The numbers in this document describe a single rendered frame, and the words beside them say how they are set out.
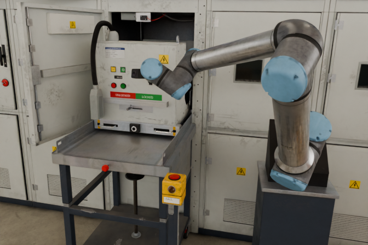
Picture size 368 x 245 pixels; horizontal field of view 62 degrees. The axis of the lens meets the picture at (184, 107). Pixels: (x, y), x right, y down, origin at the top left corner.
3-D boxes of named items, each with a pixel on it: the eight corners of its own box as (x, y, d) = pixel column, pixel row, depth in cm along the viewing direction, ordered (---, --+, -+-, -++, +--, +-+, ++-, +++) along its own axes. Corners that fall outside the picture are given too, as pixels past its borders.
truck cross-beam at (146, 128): (179, 136, 177) (179, 126, 175) (94, 128, 188) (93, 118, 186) (181, 133, 181) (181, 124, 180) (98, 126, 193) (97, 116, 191)
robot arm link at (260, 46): (325, -1, 82) (183, 46, 138) (308, 30, 78) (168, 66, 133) (343, 31, 87) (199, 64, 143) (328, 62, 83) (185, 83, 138)
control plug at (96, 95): (98, 120, 175) (96, 90, 170) (90, 119, 176) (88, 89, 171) (104, 116, 182) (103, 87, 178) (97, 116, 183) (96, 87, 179)
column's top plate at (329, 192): (320, 168, 170) (320, 165, 170) (339, 199, 139) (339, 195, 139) (257, 163, 175) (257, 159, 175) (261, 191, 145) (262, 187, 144)
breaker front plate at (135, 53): (174, 128, 176) (176, 44, 164) (98, 121, 186) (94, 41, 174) (175, 128, 178) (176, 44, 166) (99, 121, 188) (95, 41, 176)
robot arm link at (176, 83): (197, 77, 128) (172, 60, 128) (183, 98, 124) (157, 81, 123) (191, 85, 137) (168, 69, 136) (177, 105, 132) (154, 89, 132)
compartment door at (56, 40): (27, 144, 167) (11, 1, 149) (102, 116, 223) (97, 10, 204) (36, 146, 164) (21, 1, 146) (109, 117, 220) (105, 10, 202)
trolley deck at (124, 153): (169, 178, 143) (169, 166, 142) (52, 163, 156) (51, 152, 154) (195, 132, 207) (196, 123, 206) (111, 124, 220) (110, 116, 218)
